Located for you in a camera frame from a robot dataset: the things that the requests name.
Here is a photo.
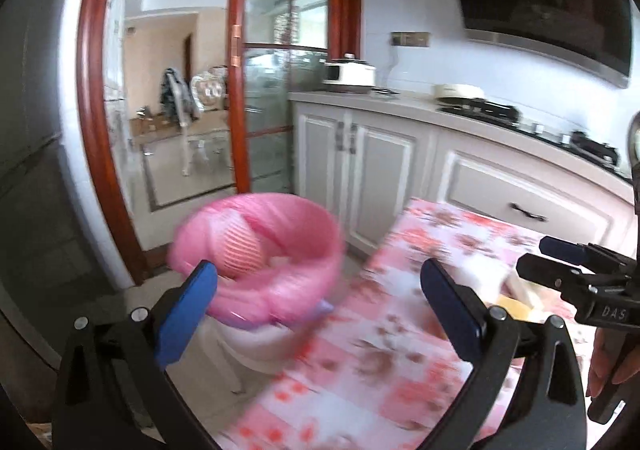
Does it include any white plastic stool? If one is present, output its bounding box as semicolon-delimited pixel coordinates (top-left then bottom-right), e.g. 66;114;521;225
199;315;322;397

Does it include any black gas stove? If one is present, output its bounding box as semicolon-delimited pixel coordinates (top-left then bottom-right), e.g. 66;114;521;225
437;96;622;167

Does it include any black range hood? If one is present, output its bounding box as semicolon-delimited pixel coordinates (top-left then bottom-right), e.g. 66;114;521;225
437;0;634;90

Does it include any glass sliding door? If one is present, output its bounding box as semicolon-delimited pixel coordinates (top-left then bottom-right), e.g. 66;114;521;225
226;0;362;197

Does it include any white dining chair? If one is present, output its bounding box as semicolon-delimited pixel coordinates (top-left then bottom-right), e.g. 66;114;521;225
177;67;232;177

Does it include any yellow cardboard piece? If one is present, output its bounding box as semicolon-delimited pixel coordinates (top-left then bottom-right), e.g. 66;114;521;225
494;296;532;321

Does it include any white foam roll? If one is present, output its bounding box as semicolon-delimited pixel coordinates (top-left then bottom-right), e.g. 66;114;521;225
457;254;507;301

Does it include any red and white foam net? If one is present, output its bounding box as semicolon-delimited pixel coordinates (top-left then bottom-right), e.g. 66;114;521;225
220;217;269;279

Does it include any pink floral tablecloth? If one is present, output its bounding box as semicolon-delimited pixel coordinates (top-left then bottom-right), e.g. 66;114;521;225
215;197;640;450

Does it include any brass wall outlet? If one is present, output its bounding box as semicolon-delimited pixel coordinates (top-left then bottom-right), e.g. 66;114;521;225
390;30;431;49

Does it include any pink lined trash bin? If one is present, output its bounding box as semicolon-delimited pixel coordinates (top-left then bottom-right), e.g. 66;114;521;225
167;192;344;331

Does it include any dark drawer handle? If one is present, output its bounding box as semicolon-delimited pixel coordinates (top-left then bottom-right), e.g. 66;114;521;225
509;202;549;223

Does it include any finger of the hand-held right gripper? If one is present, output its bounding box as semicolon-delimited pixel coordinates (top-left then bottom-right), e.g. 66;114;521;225
539;236;634;271
516;253;597;292

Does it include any dark grey refrigerator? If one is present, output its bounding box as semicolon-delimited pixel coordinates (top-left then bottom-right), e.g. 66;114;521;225
0;0;132;331

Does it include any dark patterned garment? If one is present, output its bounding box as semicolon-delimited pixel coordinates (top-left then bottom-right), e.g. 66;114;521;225
159;68;199;124

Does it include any white kitchen base cabinet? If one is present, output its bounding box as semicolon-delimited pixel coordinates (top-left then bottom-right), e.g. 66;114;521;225
290;90;640;263

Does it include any beige pan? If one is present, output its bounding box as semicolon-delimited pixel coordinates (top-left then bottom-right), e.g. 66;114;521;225
432;82;486;103

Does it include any red wooden door frame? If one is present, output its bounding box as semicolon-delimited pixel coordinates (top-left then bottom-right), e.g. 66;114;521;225
76;0;152;287

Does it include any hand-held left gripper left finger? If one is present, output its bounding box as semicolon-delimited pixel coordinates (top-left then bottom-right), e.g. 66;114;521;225
50;260;221;450

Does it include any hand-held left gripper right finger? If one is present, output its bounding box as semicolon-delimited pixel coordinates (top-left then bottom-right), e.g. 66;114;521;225
420;258;589;450

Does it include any white rice cooker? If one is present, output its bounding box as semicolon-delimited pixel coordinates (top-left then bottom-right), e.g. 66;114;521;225
322;56;377;94

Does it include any person's right hand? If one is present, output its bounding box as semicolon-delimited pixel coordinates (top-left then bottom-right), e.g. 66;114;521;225
587;326;640;400

